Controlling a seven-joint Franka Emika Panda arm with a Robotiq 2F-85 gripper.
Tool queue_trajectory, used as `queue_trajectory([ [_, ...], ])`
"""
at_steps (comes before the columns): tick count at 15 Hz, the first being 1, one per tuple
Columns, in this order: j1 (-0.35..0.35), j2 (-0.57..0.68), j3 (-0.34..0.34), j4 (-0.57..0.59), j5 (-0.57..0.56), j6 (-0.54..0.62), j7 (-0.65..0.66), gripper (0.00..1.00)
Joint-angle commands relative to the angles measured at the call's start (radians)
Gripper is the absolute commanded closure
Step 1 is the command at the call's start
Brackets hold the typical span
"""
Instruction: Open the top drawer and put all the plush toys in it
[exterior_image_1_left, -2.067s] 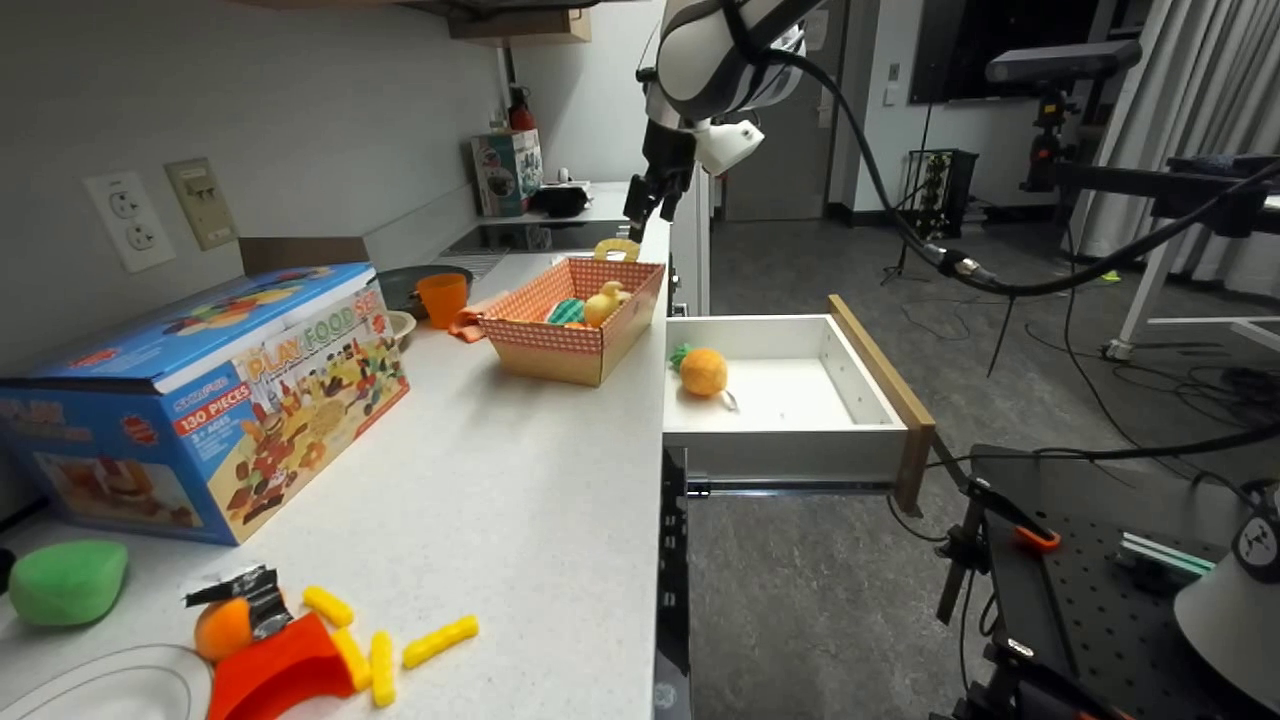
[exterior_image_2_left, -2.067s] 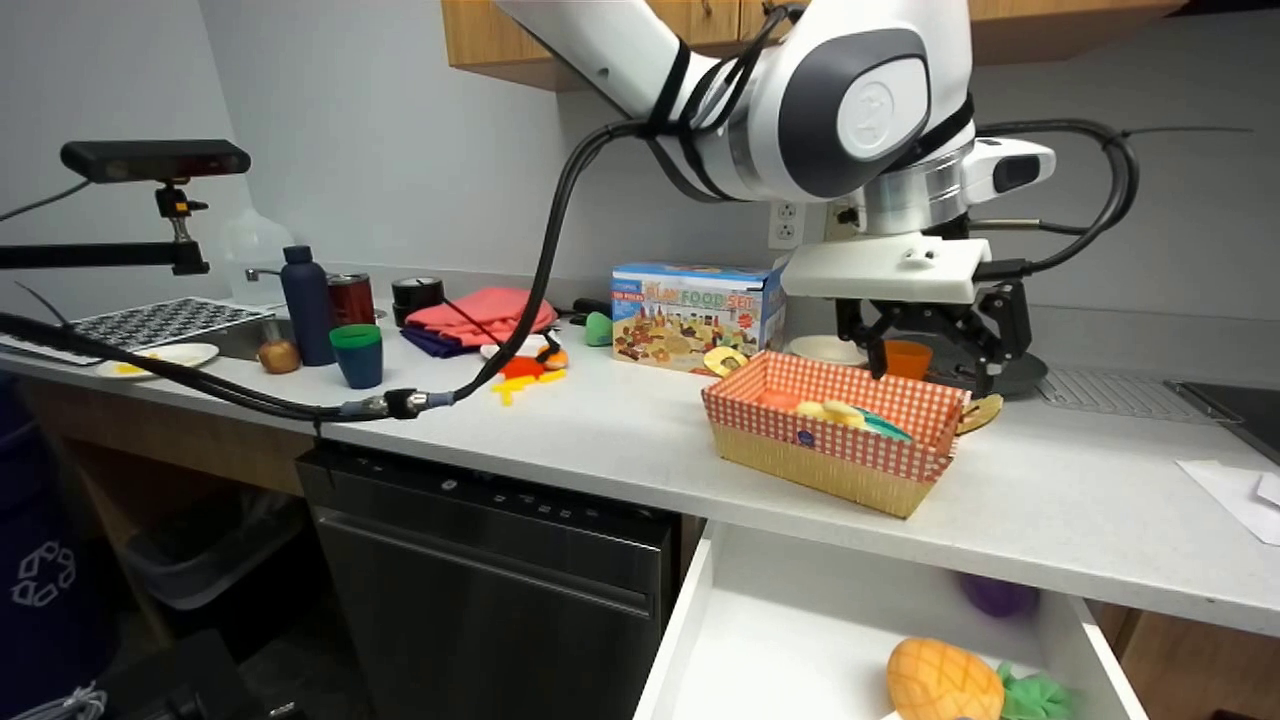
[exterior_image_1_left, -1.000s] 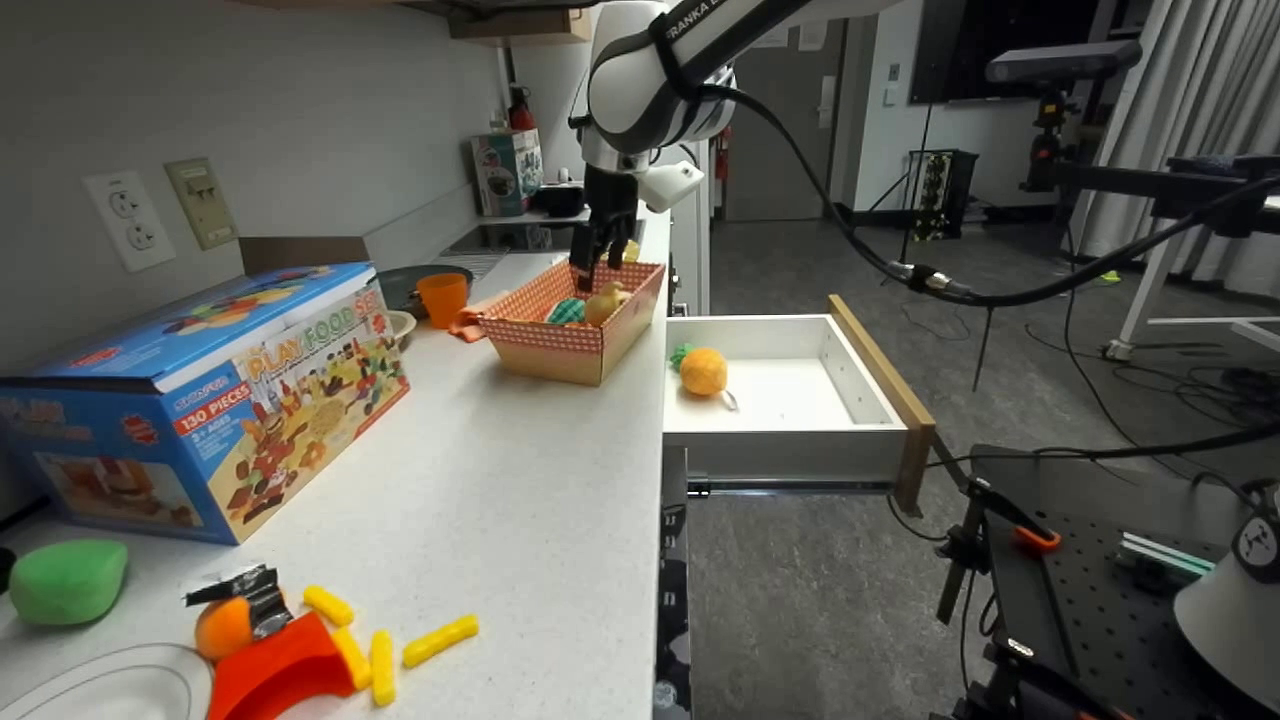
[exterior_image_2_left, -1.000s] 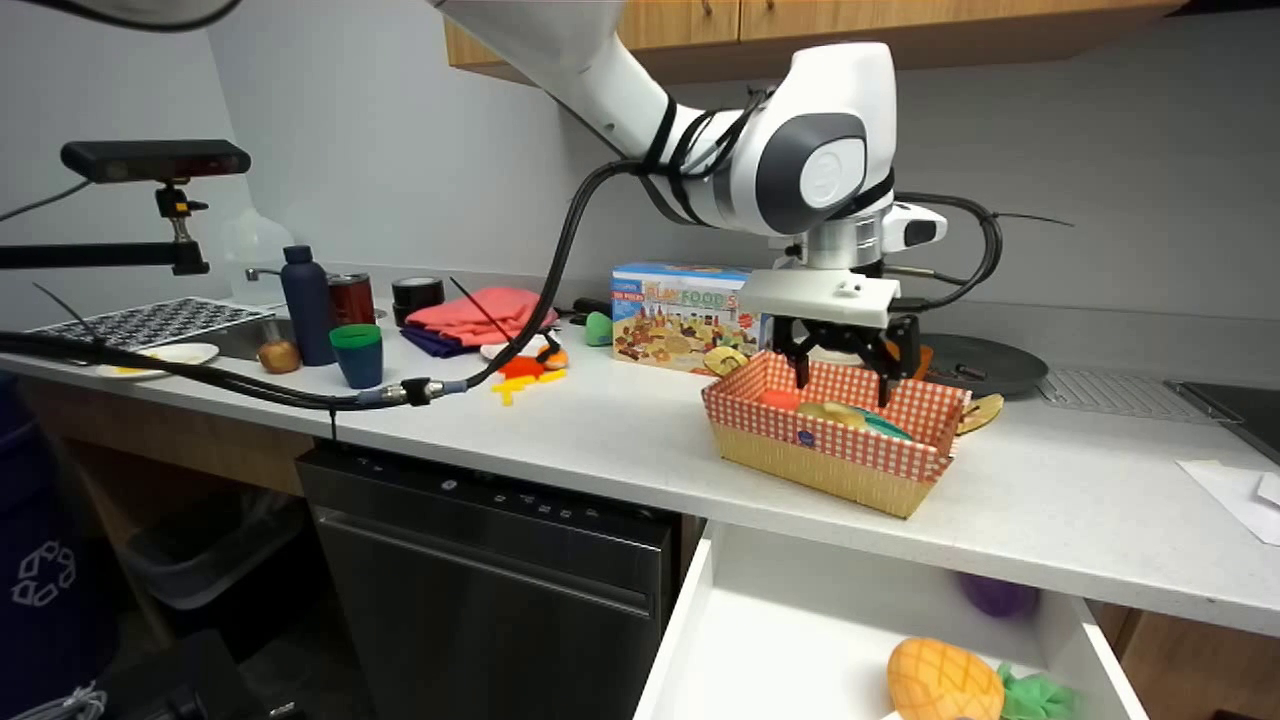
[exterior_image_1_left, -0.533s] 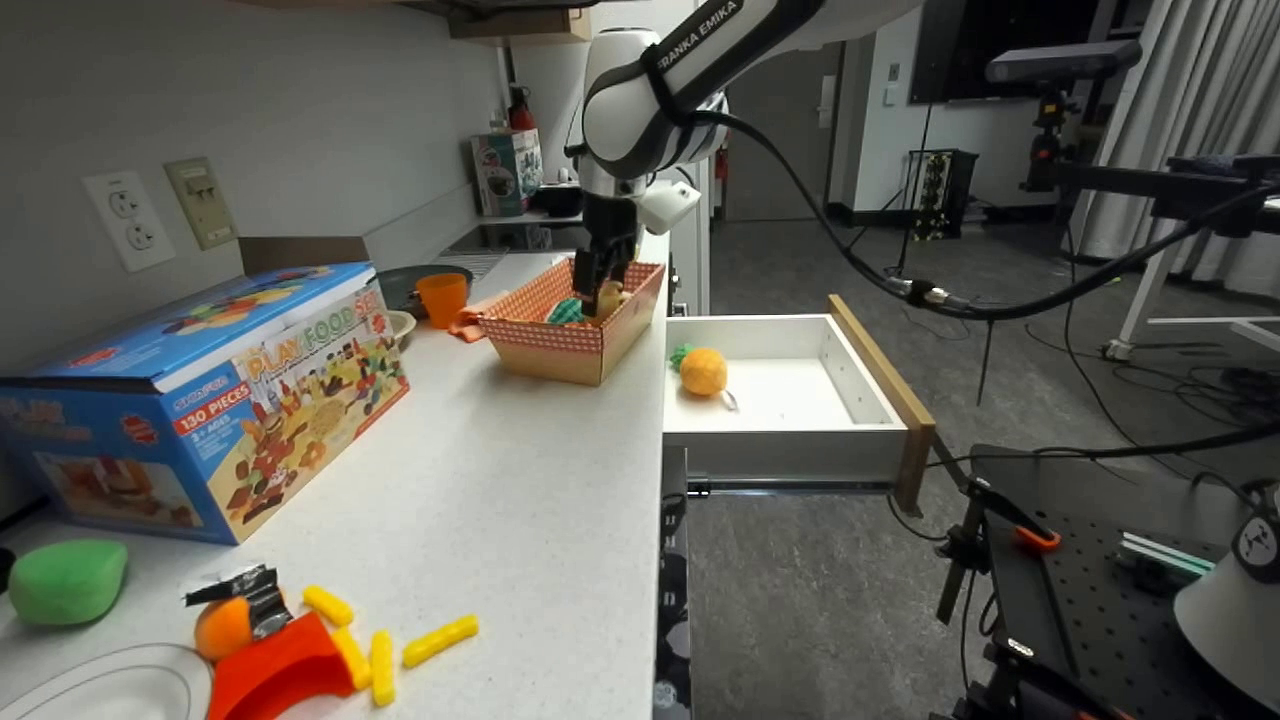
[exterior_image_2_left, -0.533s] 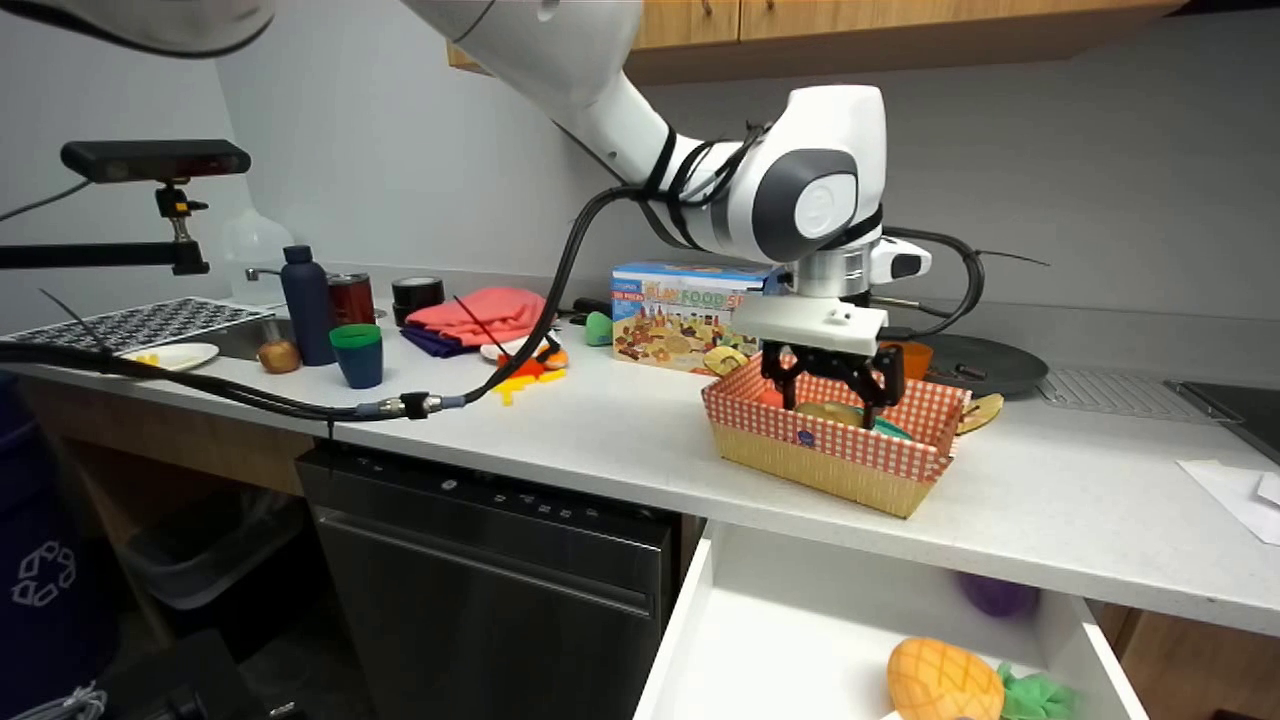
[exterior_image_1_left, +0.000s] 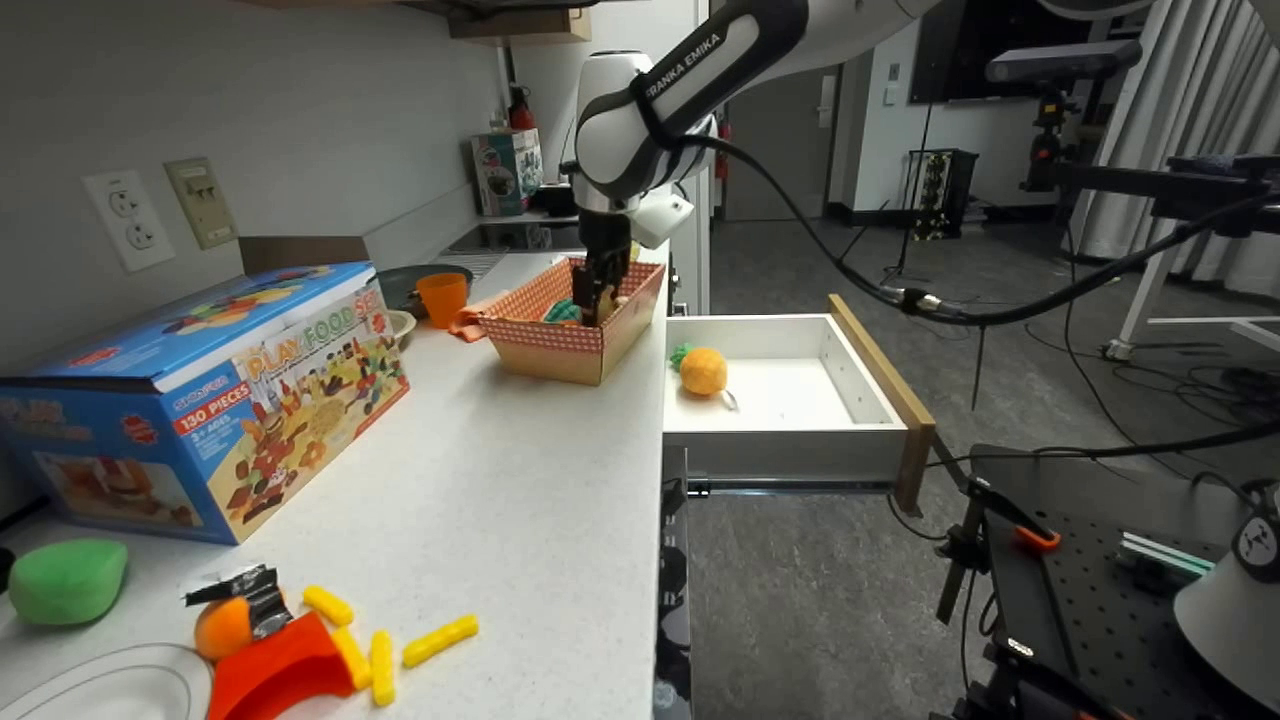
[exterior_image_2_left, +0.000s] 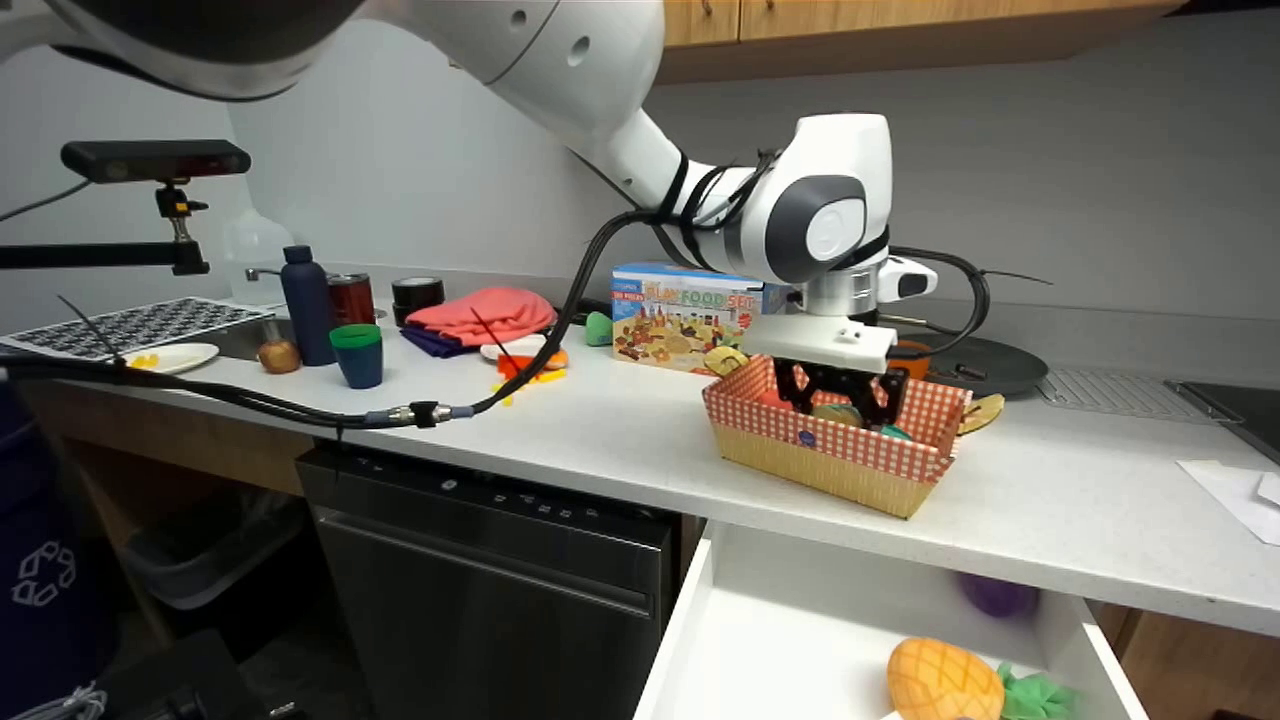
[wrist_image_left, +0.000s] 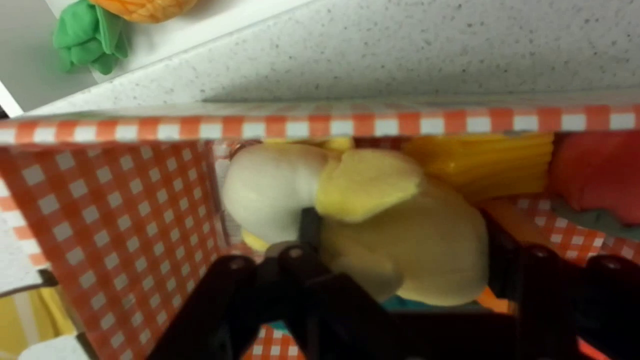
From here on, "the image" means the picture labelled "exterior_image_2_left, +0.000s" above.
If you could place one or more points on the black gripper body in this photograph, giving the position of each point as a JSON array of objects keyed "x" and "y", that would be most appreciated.
[{"x": 841, "y": 390}]

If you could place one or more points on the white drawer with wooden front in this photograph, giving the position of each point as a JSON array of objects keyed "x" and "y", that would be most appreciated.
[{"x": 772, "y": 642}]

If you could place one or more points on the purple plush toy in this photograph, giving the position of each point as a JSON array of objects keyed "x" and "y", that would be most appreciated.
[{"x": 1002, "y": 597}]

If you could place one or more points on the orange pineapple plush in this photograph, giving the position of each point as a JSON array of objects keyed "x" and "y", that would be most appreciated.
[{"x": 940, "y": 680}]

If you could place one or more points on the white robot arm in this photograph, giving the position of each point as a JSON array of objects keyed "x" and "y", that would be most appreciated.
[{"x": 534, "y": 52}]

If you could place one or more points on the red checkered basket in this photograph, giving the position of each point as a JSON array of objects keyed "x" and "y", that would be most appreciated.
[{"x": 825, "y": 460}]

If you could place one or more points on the yellow round toy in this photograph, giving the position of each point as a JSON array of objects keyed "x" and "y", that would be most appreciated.
[{"x": 727, "y": 363}]

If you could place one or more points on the black round pan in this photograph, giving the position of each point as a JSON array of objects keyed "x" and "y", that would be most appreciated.
[{"x": 993, "y": 367}]

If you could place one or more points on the blue toy food box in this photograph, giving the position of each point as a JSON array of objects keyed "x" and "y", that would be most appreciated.
[{"x": 683, "y": 321}]

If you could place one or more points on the green rounded toy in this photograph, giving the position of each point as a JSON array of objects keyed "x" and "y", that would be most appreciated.
[{"x": 597, "y": 330}]

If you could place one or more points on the red toy fries holder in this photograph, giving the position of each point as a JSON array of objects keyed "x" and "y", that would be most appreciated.
[{"x": 515, "y": 367}]

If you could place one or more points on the pink cloth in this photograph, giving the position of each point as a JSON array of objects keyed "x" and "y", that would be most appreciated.
[{"x": 480, "y": 319}]

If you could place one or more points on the black cooktop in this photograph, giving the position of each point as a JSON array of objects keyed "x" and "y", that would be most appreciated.
[{"x": 1233, "y": 410}]

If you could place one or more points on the white paper sheet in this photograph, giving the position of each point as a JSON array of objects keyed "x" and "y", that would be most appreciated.
[{"x": 1233, "y": 501}]

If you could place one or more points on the black steel dishwasher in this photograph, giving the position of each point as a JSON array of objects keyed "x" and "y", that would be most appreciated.
[{"x": 480, "y": 586}]

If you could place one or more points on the black jar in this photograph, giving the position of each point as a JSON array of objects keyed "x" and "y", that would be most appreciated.
[{"x": 416, "y": 303}]

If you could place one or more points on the green cup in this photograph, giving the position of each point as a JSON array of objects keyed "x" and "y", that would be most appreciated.
[{"x": 356, "y": 357}]

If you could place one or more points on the red can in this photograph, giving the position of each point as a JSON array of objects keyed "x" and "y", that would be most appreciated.
[{"x": 353, "y": 297}]

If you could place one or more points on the blue bottle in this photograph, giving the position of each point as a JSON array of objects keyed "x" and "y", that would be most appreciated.
[{"x": 311, "y": 304}]

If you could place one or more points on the brown small toy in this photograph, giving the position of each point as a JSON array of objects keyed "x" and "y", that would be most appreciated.
[{"x": 279, "y": 357}]

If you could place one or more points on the gray plastic bin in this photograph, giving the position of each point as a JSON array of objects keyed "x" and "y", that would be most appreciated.
[{"x": 212, "y": 548}]

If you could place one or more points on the white round plate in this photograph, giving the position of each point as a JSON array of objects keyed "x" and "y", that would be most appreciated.
[{"x": 180, "y": 357}]

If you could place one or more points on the wooden sink cabinet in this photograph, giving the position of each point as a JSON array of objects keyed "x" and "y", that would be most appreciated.
[{"x": 160, "y": 443}]

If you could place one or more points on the gray grid drying rack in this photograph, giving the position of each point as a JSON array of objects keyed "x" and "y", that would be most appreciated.
[{"x": 144, "y": 325}]

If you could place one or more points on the yellow toy food piece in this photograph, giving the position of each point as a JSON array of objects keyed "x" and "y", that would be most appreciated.
[{"x": 143, "y": 363}]

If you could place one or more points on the blue recycling bin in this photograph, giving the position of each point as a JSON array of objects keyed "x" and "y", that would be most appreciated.
[{"x": 42, "y": 586}]

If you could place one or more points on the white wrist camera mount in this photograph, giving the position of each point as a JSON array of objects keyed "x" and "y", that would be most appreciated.
[{"x": 822, "y": 340}]

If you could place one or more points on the wooden wall cabinet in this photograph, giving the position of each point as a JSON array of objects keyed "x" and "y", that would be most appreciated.
[{"x": 932, "y": 25}]

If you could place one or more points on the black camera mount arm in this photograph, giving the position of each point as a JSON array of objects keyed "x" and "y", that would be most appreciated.
[{"x": 180, "y": 224}]

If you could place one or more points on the black stereo camera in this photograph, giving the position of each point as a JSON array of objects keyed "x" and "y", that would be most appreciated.
[{"x": 155, "y": 161}]

